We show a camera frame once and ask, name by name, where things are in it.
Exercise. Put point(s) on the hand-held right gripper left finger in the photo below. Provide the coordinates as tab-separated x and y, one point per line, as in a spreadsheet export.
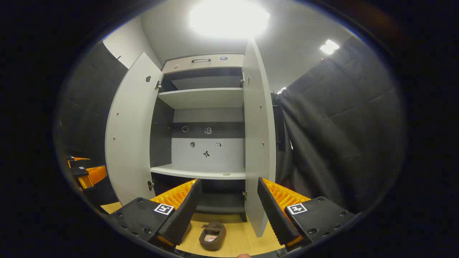
186	211

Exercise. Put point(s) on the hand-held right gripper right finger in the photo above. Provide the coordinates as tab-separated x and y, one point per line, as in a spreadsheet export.
274	215

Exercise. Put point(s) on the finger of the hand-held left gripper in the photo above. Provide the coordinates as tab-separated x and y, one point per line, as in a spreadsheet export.
79	163
94	175

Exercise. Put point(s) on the brown fuzzy shoe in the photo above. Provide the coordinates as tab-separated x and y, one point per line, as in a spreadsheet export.
212	234
188	228

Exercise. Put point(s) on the gray cabinet door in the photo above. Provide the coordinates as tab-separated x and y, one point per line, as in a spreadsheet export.
132	136
258	125

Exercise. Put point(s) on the gray shoe cabinet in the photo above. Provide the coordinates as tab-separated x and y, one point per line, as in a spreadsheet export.
208	96

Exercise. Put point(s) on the black backdrop cloth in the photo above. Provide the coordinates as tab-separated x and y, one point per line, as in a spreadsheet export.
340	125

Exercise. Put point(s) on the small ceiling light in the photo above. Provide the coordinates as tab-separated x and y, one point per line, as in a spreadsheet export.
329	47

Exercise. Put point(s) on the large ceiling light panel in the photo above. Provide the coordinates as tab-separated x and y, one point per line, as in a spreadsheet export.
229	18

